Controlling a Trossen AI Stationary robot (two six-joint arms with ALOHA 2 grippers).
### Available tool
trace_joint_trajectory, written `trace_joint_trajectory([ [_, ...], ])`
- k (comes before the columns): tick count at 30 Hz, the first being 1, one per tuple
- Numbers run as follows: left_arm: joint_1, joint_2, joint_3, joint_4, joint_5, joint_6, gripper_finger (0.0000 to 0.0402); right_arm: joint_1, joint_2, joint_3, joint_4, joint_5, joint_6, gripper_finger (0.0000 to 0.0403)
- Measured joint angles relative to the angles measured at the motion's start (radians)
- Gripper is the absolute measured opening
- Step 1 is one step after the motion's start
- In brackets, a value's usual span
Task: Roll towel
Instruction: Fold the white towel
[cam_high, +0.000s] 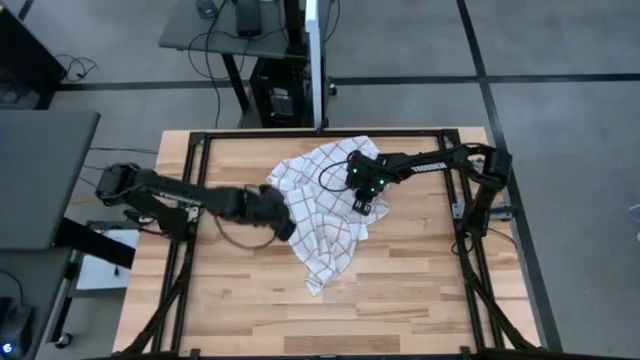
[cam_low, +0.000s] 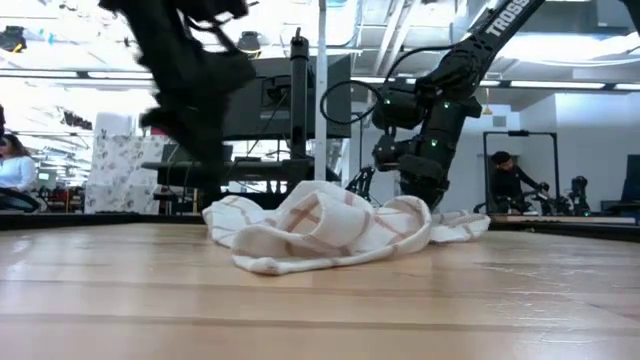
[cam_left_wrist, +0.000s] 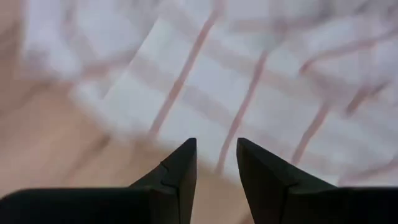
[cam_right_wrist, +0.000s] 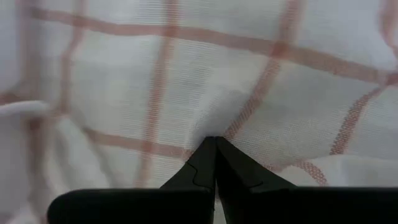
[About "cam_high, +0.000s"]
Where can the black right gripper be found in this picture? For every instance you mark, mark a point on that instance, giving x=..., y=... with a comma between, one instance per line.
x=367, y=175

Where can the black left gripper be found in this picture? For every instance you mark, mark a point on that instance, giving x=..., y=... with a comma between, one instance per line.
x=265, y=205

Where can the white towel with red grid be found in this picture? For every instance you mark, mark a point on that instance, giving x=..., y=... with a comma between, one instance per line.
x=325, y=225

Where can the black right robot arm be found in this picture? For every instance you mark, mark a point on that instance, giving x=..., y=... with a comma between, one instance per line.
x=430, y=165

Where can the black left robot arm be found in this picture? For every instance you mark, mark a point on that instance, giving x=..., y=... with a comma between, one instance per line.
x=165, y=187

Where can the small black caster wheel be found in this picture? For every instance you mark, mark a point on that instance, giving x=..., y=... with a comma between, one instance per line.
x=333, y=90

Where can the black computer tower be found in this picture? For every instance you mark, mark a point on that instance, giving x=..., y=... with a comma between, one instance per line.
x=270, y=85

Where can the black monitor pole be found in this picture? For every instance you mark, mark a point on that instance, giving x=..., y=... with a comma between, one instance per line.
x=295, y=25

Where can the white flat board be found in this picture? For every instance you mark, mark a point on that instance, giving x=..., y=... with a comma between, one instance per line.
x=100, y=270

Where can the black desk foot bar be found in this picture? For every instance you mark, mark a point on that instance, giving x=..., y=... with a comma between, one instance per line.
x=95, y=245

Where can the black power brick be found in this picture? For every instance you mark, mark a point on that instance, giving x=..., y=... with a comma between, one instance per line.
x=248, y=17

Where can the grey desk with black legs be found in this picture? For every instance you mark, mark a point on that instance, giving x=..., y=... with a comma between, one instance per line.
x=200, y=37

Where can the dark computer mouse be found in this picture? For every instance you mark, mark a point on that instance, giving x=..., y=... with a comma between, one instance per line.
x=206, y=7

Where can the large grey desk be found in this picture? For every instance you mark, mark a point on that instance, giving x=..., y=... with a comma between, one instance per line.
x=45, y=175

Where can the black device with light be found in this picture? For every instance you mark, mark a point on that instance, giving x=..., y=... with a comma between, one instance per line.
x=15, y=330

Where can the black aluminium table frame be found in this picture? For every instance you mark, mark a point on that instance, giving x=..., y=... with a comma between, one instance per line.
x=320, y=134

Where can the silver metal bracket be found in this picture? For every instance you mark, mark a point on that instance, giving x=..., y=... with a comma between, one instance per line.
x=457, y=210

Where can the white vertical post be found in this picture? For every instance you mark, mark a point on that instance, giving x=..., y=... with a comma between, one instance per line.
x=316, y=75

